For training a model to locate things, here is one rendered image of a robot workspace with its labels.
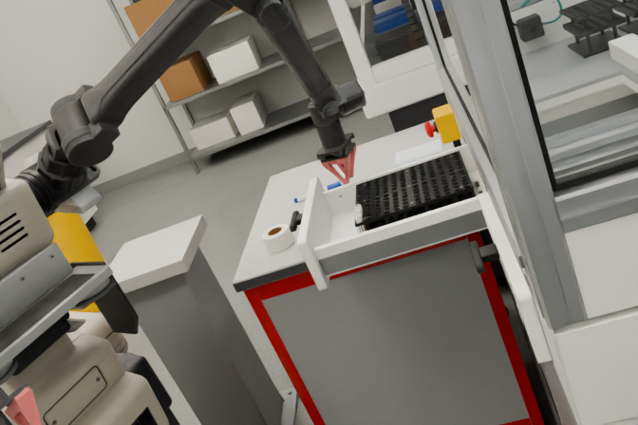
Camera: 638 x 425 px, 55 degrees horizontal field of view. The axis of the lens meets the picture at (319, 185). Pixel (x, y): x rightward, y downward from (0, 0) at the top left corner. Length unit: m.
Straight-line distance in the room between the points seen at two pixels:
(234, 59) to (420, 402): 3.72
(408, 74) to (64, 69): 4.31
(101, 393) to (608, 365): 0.86
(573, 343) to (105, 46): 5.24
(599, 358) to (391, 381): 0.94
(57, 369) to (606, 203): 0.93
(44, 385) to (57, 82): 4.87
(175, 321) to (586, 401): 1.33
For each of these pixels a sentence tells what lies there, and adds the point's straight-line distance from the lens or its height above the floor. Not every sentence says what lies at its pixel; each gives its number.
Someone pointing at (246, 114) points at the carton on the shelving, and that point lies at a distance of 5.09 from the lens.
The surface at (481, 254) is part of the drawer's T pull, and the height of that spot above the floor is 0.91.
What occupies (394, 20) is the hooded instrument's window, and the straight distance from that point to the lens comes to 1.92.
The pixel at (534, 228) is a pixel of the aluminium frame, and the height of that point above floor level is 1.07.
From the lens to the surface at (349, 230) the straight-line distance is 1.25.
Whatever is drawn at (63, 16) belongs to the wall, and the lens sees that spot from 5.76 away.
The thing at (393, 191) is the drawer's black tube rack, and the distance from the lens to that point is 1.19.
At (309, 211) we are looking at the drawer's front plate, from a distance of 1.18.
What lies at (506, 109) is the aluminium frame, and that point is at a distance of 0.57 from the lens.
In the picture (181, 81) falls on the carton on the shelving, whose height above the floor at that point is 0.75.
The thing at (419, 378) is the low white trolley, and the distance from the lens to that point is 1.60.
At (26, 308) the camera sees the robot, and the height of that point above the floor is 1.04.
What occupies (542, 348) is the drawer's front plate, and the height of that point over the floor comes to 0.84.
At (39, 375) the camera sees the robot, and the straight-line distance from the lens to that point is 1.19.
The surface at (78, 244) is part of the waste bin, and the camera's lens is 3.62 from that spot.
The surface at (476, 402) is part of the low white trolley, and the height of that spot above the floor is 0.22.
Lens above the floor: 1.39
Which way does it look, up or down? 21 degrees down
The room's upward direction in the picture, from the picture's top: 24 degrees counter-clockwise
